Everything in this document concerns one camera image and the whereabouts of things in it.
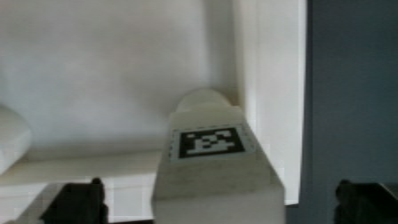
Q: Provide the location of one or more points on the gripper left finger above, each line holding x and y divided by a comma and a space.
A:
79, 207

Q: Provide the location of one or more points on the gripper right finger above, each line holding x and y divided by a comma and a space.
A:
367, 203

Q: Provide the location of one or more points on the white table leg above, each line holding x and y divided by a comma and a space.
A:
217, 186

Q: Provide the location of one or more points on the white square table top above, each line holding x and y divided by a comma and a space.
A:
104, 59

